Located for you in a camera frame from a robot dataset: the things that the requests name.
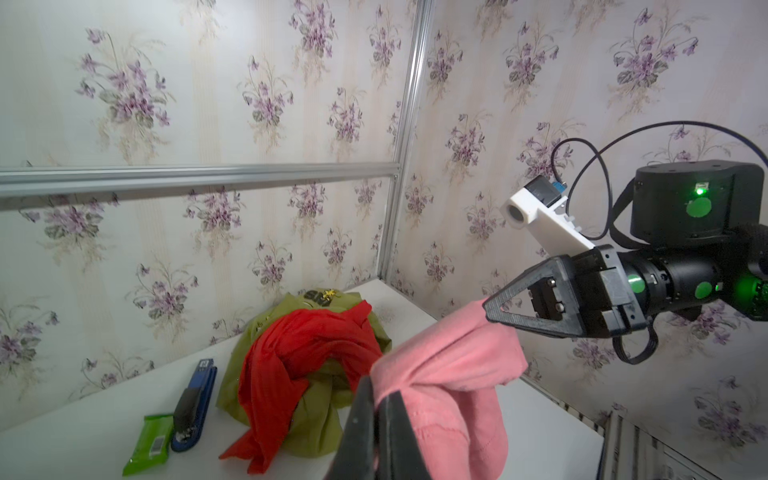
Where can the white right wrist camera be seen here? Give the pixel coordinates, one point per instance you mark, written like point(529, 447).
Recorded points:
point(536, 208)

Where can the green snack packet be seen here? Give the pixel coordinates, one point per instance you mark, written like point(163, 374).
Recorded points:
point(151, 448)

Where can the aluminium frame profile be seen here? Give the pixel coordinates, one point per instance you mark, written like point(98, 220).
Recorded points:
point(17, 183)

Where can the red cloth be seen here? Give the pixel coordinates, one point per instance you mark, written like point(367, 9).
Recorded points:
point(288, 372)

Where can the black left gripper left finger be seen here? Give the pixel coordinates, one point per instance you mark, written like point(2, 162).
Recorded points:
point(356, 455)

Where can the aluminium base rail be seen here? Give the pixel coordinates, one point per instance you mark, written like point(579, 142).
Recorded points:
point(629, 452)

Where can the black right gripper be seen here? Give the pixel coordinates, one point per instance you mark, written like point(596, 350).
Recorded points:
point(583, 296)

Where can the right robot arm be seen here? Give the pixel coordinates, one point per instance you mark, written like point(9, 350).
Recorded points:
point(699, 239)

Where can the pink cloth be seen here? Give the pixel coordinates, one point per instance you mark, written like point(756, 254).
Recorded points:
point(447, 376)

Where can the blue stapler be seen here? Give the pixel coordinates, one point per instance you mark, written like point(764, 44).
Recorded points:
point(191, 410)

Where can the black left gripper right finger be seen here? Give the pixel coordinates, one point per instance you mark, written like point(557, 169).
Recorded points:
point(399, 455)

